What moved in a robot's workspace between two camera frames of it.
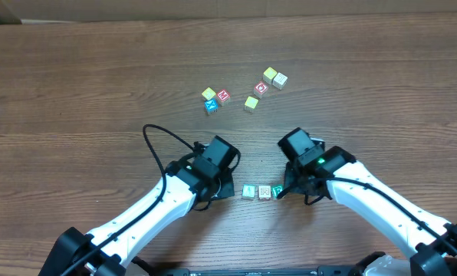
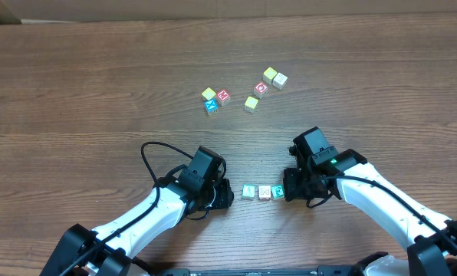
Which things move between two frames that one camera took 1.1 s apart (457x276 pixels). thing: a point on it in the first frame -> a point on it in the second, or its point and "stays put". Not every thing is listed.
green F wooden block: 276,189 stays put
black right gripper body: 292,184 stays put
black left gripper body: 225,188 -> 224,194
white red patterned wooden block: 264,192 stays put
